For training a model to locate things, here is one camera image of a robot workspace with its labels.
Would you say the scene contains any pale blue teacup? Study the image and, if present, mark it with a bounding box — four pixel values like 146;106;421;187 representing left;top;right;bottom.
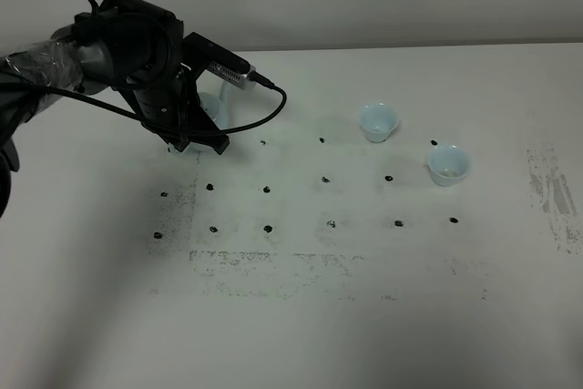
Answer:
426;144;470;187
357;103;400;143

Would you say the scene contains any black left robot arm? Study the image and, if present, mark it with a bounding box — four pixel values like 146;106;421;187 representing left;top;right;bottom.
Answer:
1;0;230;207

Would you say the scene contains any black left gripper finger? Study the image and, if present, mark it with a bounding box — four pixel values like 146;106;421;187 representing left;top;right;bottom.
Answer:
166;137;190;153
195;135;228;155

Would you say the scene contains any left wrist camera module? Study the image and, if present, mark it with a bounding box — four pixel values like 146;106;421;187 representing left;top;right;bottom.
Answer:
182;33;255;90

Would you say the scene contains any pale blue teacup near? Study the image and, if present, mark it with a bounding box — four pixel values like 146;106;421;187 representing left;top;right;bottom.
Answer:
426;144;470;187

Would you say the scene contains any pale blue porcelain teapot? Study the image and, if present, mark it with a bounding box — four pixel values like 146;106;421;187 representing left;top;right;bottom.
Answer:
167;81;230;156

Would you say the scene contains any pale blue teacup far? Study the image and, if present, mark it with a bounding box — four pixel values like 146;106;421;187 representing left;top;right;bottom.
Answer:
357;103;400;143

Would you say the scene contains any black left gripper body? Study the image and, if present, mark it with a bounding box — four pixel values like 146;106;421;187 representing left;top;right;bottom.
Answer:
98;0;219;138

